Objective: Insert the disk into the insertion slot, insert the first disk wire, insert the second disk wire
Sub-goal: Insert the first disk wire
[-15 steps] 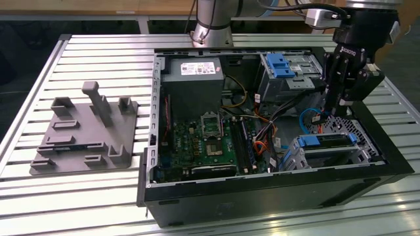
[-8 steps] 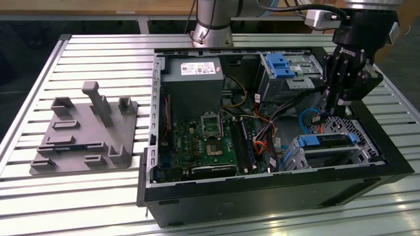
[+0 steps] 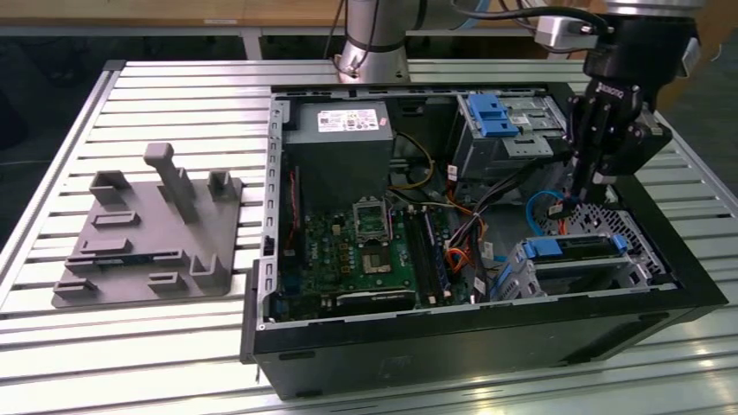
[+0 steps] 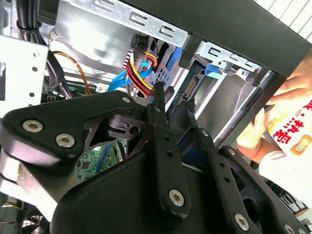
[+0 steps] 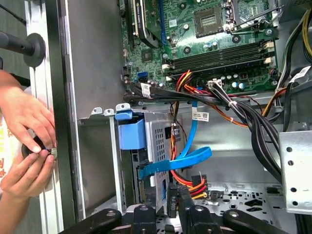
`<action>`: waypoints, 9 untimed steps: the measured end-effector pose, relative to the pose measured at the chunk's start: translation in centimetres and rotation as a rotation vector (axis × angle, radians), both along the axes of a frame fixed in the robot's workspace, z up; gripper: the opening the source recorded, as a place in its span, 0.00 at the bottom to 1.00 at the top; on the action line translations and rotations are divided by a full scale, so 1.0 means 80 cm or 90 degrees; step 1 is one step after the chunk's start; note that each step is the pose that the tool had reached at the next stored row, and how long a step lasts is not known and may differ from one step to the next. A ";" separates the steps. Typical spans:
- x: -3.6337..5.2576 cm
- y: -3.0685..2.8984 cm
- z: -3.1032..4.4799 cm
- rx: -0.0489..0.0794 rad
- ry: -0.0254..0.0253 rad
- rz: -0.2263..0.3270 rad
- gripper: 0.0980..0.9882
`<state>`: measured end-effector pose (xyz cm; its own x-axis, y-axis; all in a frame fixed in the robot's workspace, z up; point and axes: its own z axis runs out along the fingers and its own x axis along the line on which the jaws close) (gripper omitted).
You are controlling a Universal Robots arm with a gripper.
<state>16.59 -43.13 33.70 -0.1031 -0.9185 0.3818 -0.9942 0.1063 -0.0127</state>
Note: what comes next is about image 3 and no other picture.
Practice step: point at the hard disk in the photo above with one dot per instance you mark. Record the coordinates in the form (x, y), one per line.
(577, 247)

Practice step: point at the wooden desk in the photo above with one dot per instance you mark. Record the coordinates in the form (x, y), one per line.
(115, 10)

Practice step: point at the CPU socket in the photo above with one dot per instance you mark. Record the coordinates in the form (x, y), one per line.
(376, 259)

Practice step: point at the black RAM slot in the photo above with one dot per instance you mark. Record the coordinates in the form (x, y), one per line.
(425, 250)
(413, 250)

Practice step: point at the green Dell motherboard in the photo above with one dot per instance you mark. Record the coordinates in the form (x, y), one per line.
(324, 259)

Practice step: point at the metal disk bay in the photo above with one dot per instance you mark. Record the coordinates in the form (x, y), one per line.
(595, 276)

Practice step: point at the green RAM stick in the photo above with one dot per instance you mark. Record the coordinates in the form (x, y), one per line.
(440, 255)

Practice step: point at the blue drive cage latch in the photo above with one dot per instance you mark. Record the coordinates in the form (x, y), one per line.
(490, 114)

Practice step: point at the metal optical drive cage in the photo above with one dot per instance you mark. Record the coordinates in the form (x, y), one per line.
(490, 160)

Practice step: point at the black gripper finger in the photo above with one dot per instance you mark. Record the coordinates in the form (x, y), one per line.
(620, 138)
(581, 129)

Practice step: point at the grey power supply unit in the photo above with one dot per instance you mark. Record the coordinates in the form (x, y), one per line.
(341, 164)

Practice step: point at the black table end cap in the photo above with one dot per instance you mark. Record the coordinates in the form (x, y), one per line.
(114, 65)

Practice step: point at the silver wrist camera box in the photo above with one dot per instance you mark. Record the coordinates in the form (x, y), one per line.
(562, 36)

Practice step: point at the grey parts rack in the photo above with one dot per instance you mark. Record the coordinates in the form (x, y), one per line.
(150, 233)

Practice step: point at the black open PC case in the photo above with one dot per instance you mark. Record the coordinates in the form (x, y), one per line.
(461, 359)

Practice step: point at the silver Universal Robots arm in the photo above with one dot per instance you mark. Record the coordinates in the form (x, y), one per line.
(376, 43)

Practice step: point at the black graphics card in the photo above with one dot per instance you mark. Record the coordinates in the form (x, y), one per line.
(376, 298)

